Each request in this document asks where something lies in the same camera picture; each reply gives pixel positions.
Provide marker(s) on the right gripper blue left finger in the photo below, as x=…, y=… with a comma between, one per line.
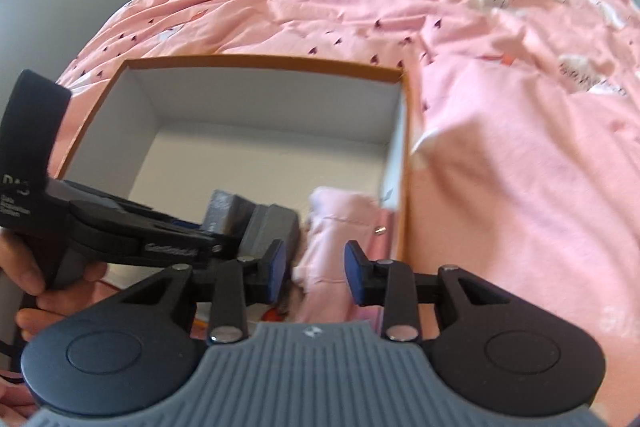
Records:
x=240, y=283

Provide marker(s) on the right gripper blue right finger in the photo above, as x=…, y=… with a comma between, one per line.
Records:
x=388, y=284

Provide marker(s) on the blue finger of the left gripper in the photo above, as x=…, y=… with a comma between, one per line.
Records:
x=183, y=224

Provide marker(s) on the dark shrink-wrapped book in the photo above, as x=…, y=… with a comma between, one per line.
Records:
x=227, y=214

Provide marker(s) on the left human hand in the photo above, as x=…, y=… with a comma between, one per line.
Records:
x=51, y=306

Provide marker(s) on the pink snap wallet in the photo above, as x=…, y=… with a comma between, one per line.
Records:
x=385, y=234

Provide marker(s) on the dark grey box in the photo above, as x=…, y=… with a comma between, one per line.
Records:
x=268, y=224

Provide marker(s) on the orange cardboard box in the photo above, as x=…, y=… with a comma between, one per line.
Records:
x=169, y=131

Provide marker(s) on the pink bed duvet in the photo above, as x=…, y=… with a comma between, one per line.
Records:
x=525, y=146

